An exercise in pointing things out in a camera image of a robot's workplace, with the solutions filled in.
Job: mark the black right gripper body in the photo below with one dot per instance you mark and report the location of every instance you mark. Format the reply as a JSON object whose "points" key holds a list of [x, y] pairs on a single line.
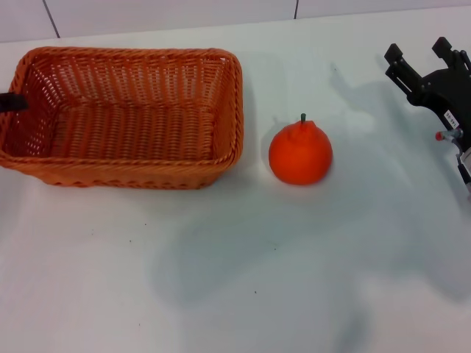
{"points": [[445, 90]]}

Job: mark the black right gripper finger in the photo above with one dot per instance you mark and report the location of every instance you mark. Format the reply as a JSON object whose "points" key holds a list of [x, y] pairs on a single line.
{"points": [[403, 70], [454, 57]]}

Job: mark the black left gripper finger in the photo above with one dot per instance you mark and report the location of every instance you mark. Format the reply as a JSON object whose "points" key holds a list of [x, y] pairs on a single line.
{"points": [[13, 102]]}

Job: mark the orange woven wicker basket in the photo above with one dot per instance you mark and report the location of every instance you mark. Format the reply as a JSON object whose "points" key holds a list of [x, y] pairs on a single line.
{"points": [[125, 121]]}

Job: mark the orange toy fruit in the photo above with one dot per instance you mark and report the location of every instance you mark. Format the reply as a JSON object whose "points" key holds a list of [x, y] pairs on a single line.
{"points": [[300, 154]]}

